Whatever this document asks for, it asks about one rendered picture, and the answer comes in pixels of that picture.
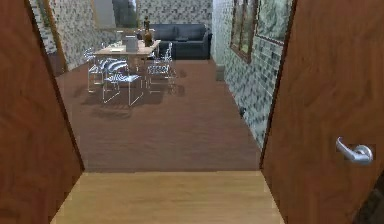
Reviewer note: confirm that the wooden framed window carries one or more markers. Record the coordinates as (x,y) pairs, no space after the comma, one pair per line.
(243,26)

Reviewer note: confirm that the grey box container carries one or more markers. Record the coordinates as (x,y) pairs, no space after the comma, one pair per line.
(131,43)

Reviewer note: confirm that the light wooden dining table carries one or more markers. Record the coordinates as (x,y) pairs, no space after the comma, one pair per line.
(133,50)

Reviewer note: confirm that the framed green wall picture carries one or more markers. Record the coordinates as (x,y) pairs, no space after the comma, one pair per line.
(273,18)

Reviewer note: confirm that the brown bottle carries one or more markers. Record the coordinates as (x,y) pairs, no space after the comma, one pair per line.
(147,33)

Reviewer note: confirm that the dark blue sofa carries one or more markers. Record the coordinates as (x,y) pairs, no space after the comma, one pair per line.
(186,38)

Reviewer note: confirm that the brown wooden room door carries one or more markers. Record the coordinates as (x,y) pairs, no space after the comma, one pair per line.
(320,100)

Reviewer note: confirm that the brown wooden door frame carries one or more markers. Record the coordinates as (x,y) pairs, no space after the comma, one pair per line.
(30,116)

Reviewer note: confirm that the wooden framed wall mirror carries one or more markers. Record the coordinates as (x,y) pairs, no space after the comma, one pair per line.
(115,13)

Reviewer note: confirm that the striped metal frame chair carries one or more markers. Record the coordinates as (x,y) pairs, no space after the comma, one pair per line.
(161,68)
(95,66)
(121,78)

